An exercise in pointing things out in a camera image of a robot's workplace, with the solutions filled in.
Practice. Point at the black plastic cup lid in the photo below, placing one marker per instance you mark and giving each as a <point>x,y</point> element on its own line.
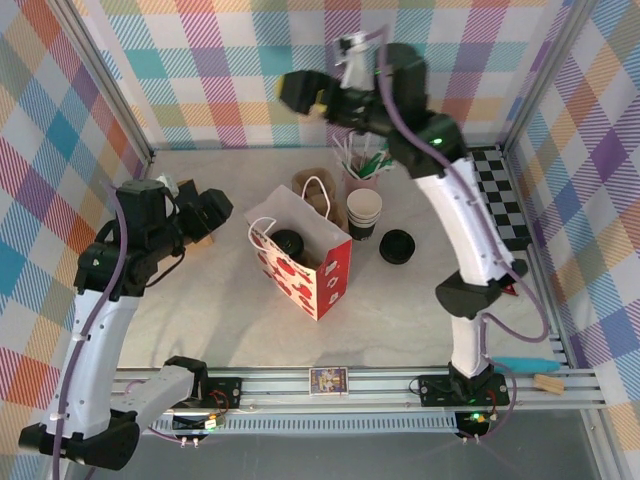
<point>289,242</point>

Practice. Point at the white red paper bag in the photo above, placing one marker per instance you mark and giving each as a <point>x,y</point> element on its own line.
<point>295,210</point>

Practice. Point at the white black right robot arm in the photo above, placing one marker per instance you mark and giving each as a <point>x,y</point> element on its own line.
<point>460,225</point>

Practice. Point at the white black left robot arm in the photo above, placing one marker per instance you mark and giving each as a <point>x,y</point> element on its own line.
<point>95,350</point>

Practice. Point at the brown box of black napkins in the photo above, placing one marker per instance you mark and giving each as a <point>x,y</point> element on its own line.
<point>207,240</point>

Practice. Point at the white wrapped straw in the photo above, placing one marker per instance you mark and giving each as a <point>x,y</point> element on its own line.
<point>367,151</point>
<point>343,152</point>
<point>346,168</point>
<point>350,150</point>

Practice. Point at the green wrapped straw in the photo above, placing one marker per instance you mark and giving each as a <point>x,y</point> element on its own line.
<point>382,168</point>
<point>379,160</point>

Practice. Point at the pink straw holder cup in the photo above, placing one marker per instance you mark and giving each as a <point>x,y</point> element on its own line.
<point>352,184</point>

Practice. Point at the stack of paper cups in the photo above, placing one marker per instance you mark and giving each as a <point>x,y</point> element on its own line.
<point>364,202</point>

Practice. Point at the black grey chessboard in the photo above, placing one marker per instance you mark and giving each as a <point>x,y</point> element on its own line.
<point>505,210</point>

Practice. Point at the stack of black lids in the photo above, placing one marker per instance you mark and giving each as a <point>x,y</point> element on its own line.
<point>397,246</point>

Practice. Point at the small picture card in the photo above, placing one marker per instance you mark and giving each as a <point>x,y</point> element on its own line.
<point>328,382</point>

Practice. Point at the black controller board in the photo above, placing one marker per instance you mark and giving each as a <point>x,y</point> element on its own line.
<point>192,424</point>
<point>470,422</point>

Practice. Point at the red black triangle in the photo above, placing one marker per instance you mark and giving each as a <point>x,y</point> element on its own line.
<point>510,290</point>

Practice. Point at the teal pen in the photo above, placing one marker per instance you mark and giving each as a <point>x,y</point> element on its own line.
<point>530,363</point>

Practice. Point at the wooden block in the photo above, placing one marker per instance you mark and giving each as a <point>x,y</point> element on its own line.
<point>549,384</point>

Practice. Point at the aluminium frame post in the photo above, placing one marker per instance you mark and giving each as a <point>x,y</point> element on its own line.
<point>545,75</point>
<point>102,75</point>

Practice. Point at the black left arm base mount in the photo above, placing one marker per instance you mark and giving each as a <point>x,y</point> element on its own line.
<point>227,392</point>

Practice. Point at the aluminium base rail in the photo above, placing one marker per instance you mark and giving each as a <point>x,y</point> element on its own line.
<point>280,387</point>

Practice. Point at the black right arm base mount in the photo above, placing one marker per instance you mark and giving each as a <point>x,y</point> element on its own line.
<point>435,390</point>

